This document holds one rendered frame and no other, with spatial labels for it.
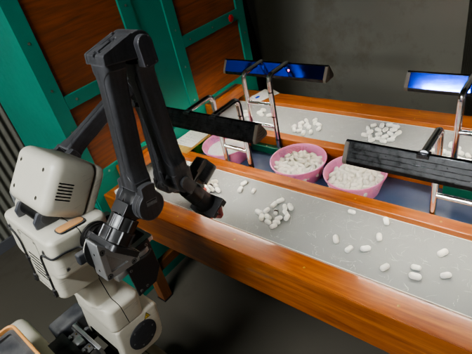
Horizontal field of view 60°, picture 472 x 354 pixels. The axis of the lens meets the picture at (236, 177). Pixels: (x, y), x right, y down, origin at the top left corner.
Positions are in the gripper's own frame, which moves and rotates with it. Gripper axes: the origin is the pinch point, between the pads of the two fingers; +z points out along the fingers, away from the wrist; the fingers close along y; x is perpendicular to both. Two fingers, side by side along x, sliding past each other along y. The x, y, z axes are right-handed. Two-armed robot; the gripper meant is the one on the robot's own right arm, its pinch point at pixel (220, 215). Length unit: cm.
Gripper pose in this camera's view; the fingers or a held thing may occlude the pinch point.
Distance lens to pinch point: 131.6
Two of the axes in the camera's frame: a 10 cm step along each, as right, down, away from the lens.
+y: -7.5, -2.4, 6.1
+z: 4.6, 4.7, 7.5
